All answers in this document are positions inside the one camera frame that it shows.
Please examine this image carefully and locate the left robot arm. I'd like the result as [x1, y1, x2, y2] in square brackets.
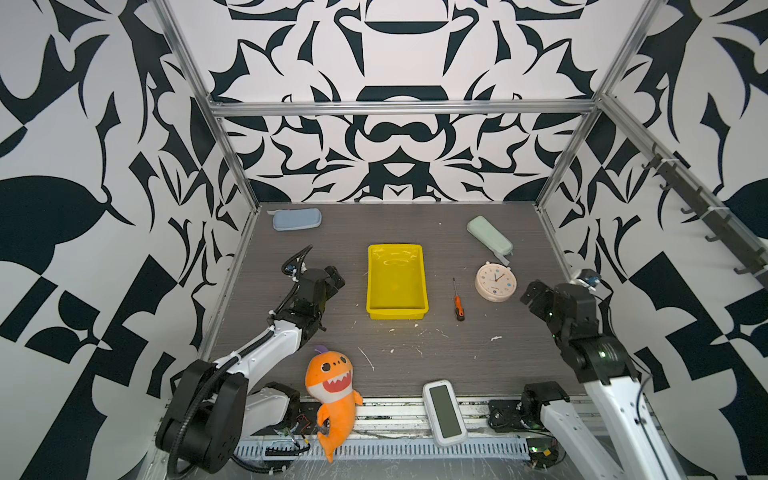
[155, 246, 345, 479]

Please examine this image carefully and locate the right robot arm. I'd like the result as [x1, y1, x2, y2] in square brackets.
[518, 280, 682, 479]

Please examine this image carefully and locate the yellow plastic bin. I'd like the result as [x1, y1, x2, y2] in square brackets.
[366, 244, 429, 321]

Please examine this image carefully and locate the blue glasses case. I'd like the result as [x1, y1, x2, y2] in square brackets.
[272, 208, 323, 232]

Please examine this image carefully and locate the pink round clock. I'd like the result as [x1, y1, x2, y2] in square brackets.
[474, 262, 517, 303]

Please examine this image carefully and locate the orange shark plush toy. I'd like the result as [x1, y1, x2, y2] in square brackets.
[305, 346, 363, 463]

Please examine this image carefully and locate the green glasses case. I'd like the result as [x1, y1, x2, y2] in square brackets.
[467, 215, 513, 266]

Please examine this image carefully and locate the white digital timer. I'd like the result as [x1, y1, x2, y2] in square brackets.
[422, 380, 468, 447]

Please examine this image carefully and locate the orange handled screwdriver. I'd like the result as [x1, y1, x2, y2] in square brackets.
[452, 278, 465, 322]

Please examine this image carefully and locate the white slotted cable duct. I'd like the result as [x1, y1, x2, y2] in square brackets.
[235, 438, 530, 462]

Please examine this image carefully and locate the aluminium frame rail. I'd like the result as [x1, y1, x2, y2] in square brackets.
[209, 99, 596, 118]

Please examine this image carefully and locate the black wall hook rack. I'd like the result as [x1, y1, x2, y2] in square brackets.
[643, 142, 767, 290]

